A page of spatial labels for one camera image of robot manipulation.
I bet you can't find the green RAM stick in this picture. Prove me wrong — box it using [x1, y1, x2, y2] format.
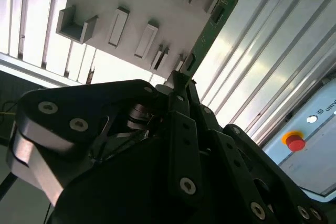
[181, 0, 239, 80]

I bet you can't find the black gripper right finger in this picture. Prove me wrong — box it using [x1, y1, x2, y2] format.
[186, 80, 330, 224]

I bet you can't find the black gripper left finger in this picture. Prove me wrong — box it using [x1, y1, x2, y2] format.
[6, 71, 205, 207]

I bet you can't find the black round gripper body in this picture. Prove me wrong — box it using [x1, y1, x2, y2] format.
[48, 102, 254, 224]

